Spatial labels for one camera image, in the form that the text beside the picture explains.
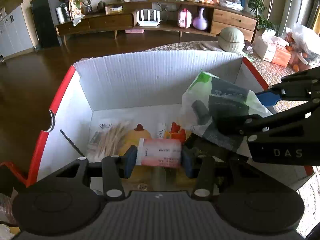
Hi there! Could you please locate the red cardboard box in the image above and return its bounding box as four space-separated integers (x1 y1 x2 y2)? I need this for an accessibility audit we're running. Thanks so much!
25 49 315 192

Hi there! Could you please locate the grey wall cabinet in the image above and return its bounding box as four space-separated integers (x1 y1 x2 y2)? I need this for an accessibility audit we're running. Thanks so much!
1 5 34 59

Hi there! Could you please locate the pink tissue packet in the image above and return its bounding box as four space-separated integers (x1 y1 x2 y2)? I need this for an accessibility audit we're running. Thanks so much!
136 138 182 168

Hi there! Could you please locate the small cardboard box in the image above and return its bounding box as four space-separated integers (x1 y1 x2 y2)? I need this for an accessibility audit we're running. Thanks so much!
105 5 123 15

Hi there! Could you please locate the orange red small toy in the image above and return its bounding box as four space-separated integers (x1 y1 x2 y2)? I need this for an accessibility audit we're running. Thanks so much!
164 122 187 144

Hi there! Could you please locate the wooden tv console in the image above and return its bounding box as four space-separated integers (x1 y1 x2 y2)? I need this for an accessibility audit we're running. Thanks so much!
55 0 259 43

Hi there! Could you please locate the orange tissue box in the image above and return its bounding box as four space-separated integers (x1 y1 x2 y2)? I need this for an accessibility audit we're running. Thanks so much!
254 30 291 67

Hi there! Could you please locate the bag of cotton swabs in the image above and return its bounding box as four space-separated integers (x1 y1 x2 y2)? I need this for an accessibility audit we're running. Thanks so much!
86 119 131 163

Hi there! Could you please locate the green white ceramic jar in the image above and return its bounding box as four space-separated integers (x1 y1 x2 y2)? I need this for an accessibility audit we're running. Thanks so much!
218 27 245 53

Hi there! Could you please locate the white wifi router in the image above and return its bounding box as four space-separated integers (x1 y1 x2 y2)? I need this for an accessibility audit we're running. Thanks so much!
136 9 161 27

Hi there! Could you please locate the black tall cabinet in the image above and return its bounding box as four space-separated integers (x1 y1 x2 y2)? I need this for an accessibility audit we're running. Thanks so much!
30 0 62 49

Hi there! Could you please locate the yellow duck plush toy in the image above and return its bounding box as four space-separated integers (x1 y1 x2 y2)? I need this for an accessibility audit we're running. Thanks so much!
118 124 152 155

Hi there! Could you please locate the plastic covered fruit basket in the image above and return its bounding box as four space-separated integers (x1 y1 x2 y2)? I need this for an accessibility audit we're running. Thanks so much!
285 23 319 72

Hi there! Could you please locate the white green plastic bag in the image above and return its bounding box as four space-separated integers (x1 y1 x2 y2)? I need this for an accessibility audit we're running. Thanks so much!
179 72 272 158

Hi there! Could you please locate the green folded cloth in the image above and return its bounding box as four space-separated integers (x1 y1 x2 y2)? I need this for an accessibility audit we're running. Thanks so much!
198 41 253 58

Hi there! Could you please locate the purple vase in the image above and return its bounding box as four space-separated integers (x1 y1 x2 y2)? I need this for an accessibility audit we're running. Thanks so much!
193 7 208 30

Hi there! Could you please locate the green indoor tree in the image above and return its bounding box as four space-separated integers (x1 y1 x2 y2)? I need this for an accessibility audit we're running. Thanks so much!
248 0 279 31

